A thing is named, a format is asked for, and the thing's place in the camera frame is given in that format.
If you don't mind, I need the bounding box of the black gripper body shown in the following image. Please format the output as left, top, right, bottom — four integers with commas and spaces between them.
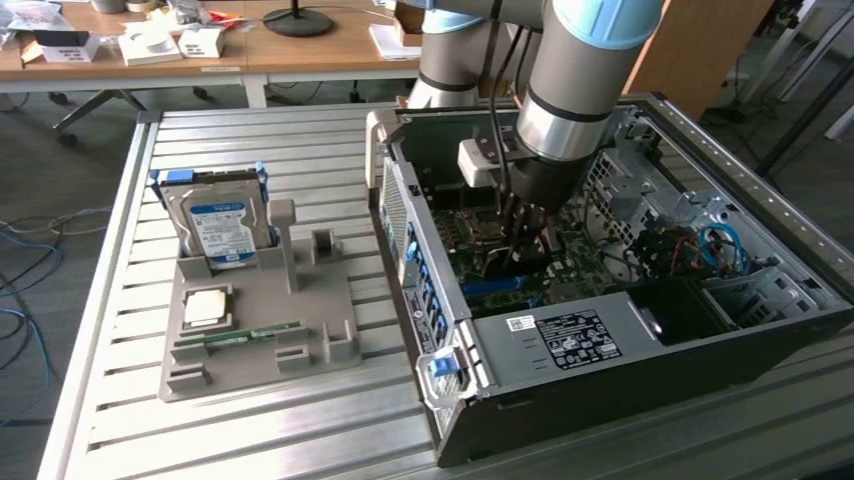
510, 154, 594, 209

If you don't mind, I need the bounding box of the CPU socket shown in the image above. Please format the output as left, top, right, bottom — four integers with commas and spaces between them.
463, 205, 513, 246

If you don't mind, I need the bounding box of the green motherboard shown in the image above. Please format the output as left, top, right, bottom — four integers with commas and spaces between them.
426, 177, 635, 319

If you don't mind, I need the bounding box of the blue expansion slot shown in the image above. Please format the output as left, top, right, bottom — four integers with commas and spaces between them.
461, 275, 529, 297

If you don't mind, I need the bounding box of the perforated metal drive cage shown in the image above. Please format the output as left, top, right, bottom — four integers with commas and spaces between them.
583, 147, 673, 251

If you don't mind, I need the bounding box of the grey power supply with label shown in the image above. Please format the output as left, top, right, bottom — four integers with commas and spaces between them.
470, 292, 662, 396

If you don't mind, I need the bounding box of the black fan shroud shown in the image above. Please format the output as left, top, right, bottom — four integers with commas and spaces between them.
626, 279, 742, 346

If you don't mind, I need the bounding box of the blue case latch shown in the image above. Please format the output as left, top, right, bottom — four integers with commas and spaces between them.
426, 352, 469, 384

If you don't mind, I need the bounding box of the stack of white papers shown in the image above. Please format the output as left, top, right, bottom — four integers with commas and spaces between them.
368, 23, 426, 61

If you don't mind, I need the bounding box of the metal disk bay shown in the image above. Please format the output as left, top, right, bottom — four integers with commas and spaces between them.
699, 267, 826, 331

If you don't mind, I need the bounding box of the black open PC case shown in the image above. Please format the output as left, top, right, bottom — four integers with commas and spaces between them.
364, 91, 854, 469

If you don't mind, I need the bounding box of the grey parts rack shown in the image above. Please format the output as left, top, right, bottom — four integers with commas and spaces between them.
158, 198, 367, 406

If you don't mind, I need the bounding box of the wooden desk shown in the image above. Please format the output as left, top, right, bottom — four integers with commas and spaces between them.
0, 0, 613, 146

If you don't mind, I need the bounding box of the green RAM stick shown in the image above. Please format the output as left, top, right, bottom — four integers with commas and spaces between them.
203, 322, 302, 351

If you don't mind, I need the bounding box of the CPU chip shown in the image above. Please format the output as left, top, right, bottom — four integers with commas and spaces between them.
183, 291, 236, 331

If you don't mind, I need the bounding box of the black round lamp base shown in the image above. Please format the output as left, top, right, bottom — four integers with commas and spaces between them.
262, 0, 335, 39

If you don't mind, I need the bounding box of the small white labelled box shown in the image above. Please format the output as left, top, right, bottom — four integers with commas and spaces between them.
178, 27, 227, 60

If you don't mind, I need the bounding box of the white box with tape roll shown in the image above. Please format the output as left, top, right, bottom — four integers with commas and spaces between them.
118, 24, 183, 67

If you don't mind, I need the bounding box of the white box with black lid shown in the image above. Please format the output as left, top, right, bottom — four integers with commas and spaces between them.
32, 30, 102, 64

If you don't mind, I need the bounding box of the clear plastic bag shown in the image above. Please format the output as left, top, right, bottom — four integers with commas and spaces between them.
0, 0, 75, 34

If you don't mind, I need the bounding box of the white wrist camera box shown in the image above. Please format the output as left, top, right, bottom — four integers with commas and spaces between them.
457, 138, 521, 189

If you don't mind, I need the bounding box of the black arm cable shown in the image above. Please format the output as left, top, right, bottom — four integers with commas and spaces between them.
486, 0, 535, 204

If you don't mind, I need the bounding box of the bundle of coloured wires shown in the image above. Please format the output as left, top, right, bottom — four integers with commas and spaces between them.
626, 224, 709, 281

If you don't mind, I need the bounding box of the blue data wire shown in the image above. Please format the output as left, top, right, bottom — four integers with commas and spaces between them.
697, 223, 753, 279

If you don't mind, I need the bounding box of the hard disk with blue bracket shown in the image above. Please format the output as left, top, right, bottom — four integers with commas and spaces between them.
147, 162, 272, 274

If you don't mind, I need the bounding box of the grey floor cable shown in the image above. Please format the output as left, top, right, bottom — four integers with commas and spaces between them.
0, 207, 112, 239

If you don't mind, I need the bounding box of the blue floor cable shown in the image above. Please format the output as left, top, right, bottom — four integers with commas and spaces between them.
0, 219, 66, 426

